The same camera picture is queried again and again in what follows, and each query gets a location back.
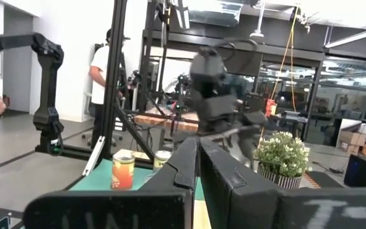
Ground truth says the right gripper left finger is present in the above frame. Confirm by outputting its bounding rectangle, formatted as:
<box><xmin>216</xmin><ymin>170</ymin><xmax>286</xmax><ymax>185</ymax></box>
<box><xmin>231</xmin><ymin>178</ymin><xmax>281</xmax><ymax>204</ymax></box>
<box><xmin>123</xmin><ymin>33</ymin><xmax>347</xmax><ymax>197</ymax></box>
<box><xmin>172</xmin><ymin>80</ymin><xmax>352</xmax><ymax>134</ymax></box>
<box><xmin>23</xmin><ymin>136</ymin><xmax>200</xmax><ymax>229</ymax></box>

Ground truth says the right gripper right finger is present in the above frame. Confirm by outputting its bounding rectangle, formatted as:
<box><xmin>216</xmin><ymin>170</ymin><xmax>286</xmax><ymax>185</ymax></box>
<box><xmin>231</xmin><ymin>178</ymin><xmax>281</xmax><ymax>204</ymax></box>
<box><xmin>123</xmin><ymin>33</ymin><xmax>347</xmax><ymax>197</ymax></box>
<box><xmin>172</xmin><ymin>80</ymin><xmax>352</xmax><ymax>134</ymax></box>
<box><xmin>200</xmin><ymin>136</ymin><xmax>366</xmax><ymax>229</ymax></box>

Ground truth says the orange corn can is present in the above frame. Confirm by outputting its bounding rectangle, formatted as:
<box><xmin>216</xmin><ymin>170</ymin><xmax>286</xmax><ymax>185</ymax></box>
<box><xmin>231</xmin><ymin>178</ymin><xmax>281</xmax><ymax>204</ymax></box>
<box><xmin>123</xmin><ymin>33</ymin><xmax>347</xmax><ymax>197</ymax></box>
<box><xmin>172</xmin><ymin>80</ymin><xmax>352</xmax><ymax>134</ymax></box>
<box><xmin>111</xmin><ymin>149</ymin><xmax>136</xmax><ymax>191</ymax></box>

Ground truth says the green spaghetti sauce can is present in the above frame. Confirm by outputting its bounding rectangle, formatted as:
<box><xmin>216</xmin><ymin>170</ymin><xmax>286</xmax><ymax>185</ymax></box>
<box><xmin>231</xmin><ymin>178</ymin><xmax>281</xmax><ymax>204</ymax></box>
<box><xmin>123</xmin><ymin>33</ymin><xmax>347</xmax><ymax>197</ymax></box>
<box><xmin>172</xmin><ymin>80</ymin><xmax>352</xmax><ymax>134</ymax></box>
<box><xmin>152</xmin><ymin>149</ymin><xmax>173</xmax><ymax>172</ymax></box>

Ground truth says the teal table mat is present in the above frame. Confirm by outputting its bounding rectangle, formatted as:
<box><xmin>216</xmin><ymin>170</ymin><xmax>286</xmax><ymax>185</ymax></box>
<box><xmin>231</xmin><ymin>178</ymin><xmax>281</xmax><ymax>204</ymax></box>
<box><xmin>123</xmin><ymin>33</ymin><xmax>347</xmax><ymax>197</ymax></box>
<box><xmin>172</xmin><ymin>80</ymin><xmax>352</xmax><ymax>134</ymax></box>
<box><xmin>69</xmin><ymin>158</ymin><xmax>205</xmax><ymax>202</ymax></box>

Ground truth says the red hanging power box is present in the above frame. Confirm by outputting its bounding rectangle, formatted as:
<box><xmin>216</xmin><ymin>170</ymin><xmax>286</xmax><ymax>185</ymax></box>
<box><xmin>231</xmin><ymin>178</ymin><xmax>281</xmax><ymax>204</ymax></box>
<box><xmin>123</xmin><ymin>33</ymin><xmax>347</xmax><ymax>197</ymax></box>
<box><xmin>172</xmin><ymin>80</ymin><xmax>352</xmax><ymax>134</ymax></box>
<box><xmin>264</xmin><ymin>98</ymin><xmax>278</xmax><ymax>118</ymax></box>

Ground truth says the potted plant striped pot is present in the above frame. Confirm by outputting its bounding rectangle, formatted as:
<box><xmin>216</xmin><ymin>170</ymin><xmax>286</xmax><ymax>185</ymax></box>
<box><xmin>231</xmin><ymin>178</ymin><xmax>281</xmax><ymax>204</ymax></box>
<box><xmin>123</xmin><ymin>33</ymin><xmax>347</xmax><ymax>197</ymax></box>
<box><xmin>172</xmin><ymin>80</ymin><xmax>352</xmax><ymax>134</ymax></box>
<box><xmin>254</xmin><ymin>130</ymin><xmax>313</xmax><ymax>191</ymax></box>

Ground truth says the black striped-edge floor mat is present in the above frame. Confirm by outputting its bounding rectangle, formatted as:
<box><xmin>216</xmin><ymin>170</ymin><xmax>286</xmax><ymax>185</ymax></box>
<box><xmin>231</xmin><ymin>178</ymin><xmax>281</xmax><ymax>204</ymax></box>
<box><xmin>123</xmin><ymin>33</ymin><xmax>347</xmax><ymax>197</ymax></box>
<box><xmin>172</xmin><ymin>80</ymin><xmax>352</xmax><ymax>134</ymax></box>
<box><xmin>302</xmin><ymin>170</ymin><xmax>344</xmax><ymax>189</ymax></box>

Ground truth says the wooden workbench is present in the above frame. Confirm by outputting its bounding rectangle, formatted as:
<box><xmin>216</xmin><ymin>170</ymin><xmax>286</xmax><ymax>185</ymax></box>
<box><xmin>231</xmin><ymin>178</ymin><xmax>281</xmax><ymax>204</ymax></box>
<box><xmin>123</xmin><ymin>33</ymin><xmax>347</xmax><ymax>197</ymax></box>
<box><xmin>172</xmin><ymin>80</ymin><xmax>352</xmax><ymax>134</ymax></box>
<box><xmin>133</xmin><ymin>107</ymin><xmax>200</xmax><ymax>134</ymax></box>

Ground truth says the black computer case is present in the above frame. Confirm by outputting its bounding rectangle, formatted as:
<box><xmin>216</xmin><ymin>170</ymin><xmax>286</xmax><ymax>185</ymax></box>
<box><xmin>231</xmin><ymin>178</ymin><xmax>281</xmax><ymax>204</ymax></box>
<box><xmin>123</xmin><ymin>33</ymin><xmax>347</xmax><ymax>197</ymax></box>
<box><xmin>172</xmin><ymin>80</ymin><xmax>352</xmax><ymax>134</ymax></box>
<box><xmin>343</xmin><ymin>153</ymin><xmax>366</xmax><ymax>188</ymax></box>

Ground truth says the cardboard box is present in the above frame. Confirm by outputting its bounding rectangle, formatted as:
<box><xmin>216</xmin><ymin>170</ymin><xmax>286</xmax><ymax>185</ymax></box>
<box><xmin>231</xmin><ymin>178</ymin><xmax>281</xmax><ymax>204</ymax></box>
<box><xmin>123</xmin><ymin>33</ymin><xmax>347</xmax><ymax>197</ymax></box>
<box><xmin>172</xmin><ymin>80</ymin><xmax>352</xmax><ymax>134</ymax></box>
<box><xmin>338</xmin><ymin>130</ymin><xmax>366</xmax><ymax>152</ymax></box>

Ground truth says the person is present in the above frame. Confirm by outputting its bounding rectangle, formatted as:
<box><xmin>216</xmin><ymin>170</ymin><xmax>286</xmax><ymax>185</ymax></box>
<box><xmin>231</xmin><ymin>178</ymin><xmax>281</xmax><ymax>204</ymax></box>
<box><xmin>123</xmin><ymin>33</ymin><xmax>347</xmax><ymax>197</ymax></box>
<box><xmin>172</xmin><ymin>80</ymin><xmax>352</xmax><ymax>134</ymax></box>
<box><xmin>88</xmin><ymin>27</ymin><xmax>132</xmax><ymax>150</ymax></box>

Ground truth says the black aluminium rig frame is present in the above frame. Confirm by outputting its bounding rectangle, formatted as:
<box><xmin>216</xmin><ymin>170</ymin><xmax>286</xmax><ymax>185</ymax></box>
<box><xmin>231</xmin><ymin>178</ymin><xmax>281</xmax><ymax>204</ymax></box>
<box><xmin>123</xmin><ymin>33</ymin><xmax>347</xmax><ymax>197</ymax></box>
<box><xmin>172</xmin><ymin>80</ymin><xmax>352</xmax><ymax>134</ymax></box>
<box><xmin>35</xmin><ymin>0</ymin><xmax>158</xmax><ymax>177</ymax></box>

